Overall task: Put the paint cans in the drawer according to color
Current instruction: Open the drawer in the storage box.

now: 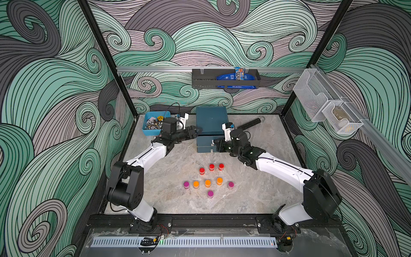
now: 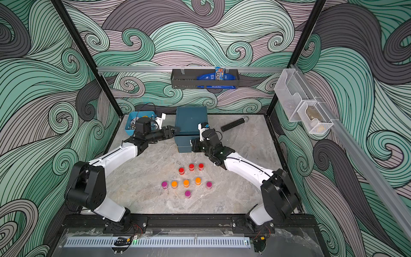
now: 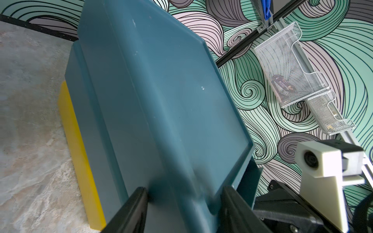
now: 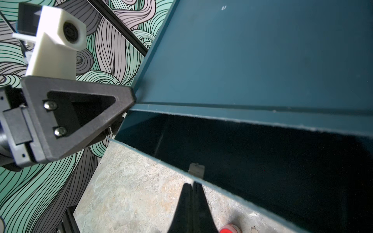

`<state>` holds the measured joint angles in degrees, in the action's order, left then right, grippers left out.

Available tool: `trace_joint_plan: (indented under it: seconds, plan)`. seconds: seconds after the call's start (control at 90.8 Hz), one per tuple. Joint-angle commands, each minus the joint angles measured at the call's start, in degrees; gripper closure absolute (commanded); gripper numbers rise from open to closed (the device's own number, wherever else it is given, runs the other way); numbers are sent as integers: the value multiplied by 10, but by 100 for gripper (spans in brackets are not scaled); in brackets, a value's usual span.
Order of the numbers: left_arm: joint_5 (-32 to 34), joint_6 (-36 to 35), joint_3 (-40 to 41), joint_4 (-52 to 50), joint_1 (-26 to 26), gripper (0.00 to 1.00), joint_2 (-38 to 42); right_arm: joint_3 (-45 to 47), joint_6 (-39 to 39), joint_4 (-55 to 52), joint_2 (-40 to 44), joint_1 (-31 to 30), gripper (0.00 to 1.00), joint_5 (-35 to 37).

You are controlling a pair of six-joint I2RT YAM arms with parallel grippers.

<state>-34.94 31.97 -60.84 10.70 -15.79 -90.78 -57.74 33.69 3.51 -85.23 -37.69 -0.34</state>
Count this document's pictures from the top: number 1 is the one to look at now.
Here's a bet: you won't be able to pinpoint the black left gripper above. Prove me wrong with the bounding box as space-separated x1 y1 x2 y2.
171 127 202 144

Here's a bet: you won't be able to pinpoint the orange paint can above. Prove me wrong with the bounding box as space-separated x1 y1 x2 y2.
216 177 223 185
193 181 200 189
204 179 211 187

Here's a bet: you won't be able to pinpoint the black cylindrical tool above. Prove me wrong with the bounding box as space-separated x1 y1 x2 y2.
238 116 265 131

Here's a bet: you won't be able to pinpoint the black wall shelf basket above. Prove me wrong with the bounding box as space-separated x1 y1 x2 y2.
192 67 261 89

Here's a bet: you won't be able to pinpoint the black corner frame post left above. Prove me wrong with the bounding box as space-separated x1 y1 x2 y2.
78 0 139 120

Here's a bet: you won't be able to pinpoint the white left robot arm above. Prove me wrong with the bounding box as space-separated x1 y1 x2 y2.
106 117 202 223

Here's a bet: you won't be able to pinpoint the aluminium wall rail back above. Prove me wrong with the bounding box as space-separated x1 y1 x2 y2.
116 65 305 73

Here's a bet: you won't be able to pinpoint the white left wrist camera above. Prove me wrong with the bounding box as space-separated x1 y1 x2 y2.
177 113 189 129

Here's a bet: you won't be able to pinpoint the aluminium wall rail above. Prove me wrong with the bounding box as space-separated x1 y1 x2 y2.
116 65 305 73
311 65 411 185

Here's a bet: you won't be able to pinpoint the white perforated cable duct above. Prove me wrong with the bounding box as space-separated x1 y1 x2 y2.
91 236 278 248

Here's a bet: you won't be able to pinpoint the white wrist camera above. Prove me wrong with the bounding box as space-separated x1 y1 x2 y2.
177 113 189 129
222 122 235 141

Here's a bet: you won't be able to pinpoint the blue plastic box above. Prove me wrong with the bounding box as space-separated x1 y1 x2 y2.
142 111 171 137

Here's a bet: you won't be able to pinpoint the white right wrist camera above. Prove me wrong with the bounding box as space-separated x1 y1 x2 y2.
222 122 235 141

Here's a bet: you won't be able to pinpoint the clear wall bin large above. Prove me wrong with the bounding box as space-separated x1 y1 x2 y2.
293 69 333 122

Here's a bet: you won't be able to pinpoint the black corner frame post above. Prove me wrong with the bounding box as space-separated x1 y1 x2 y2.
280 0 354 115
78 0 139 120

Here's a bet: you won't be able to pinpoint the clear wall bin small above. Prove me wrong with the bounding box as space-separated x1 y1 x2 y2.
322 100 363 135

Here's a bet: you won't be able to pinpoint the aluminium wall rail right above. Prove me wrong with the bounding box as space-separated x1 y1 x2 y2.
311 65 411 185

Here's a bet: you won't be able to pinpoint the blue snack bag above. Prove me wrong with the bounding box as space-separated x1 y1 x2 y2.
216 67 257 90

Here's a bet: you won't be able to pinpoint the teal drawer cabinet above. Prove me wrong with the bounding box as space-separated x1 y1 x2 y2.
196 106 229 153

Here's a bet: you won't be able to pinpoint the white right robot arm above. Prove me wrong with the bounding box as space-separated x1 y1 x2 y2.
214 126 342 226

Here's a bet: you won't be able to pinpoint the black corner frame post right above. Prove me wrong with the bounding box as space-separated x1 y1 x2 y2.
280 0 354 115

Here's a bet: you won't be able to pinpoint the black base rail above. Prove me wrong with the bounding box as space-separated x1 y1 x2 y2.
86 214 341 234

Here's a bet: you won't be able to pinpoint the red paint can right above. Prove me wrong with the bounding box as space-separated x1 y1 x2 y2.
218 163 225 171

